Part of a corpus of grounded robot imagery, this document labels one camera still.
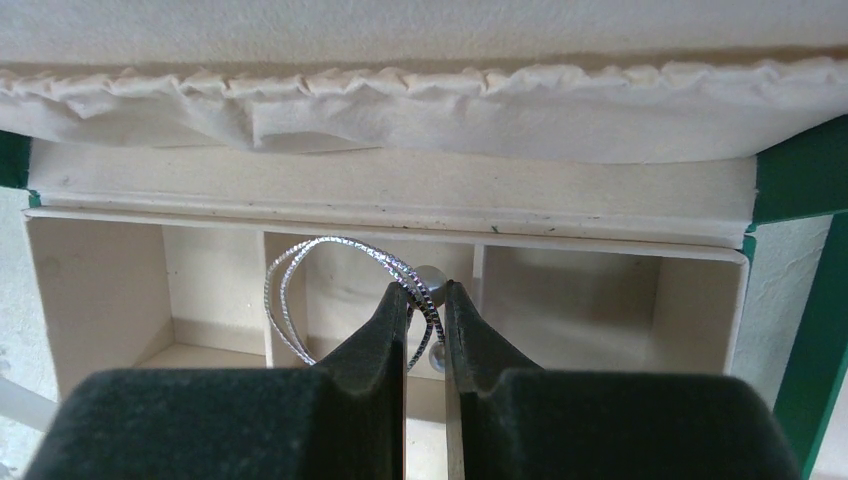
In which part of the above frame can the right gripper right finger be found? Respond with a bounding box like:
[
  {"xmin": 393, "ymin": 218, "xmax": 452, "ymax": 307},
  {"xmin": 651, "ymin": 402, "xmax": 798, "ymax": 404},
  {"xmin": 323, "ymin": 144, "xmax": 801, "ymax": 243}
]
[{"xmin": 445, "ymin": 282, "xmax": 801, "ymax": 479}]

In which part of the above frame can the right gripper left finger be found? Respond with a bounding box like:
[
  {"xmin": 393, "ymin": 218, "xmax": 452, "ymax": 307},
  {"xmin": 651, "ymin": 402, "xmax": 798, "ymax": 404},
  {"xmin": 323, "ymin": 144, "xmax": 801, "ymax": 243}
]
[{"xmin": 27, "ymin": 283, "xmax": 407, "ymax": 479}]

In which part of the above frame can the silver bangle bracelet with pearls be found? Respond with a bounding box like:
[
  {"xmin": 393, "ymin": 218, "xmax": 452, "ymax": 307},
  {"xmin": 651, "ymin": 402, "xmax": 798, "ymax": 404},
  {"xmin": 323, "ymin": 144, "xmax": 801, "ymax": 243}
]
[{"xmin": 263, "ymin": 236, "xmax": 448, "ymax": 372}]

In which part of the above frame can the green jewelry box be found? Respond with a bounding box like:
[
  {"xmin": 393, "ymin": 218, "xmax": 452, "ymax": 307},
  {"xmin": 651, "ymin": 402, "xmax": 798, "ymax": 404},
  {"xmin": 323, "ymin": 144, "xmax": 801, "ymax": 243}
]
[{"xmin": 0, "ymin": 0, "xmax": 848, "ymax": 480}]

